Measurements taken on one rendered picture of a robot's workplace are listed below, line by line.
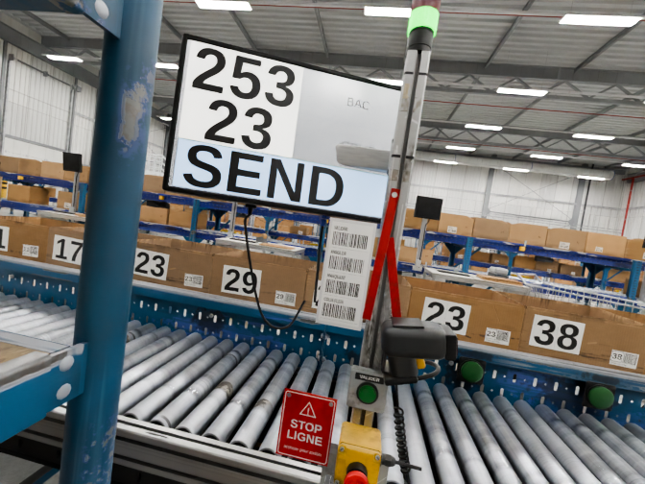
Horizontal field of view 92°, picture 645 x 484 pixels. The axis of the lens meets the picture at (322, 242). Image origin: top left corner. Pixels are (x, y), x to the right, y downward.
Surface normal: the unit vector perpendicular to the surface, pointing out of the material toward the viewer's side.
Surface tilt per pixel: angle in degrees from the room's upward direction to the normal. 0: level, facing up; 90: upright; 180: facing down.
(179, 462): 90
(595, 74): 90
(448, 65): 90
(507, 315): 90
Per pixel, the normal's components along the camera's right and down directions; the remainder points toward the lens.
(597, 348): -0.15, 0.04
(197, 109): 0.20, 0.01
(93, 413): 0.58, 0.13
